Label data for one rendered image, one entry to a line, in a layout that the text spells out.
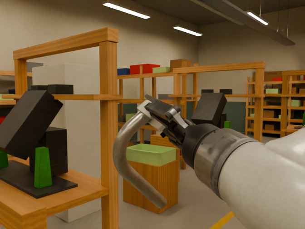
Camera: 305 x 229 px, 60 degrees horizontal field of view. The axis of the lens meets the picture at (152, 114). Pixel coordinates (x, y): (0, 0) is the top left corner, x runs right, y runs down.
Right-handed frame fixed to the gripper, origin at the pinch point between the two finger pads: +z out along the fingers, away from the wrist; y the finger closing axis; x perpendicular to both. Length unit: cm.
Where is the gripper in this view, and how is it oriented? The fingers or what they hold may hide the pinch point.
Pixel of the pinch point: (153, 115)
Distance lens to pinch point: 56.3
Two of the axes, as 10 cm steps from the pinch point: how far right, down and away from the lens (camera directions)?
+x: -7.5, 6.4, -1.8
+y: -4.9, -7.1, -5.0
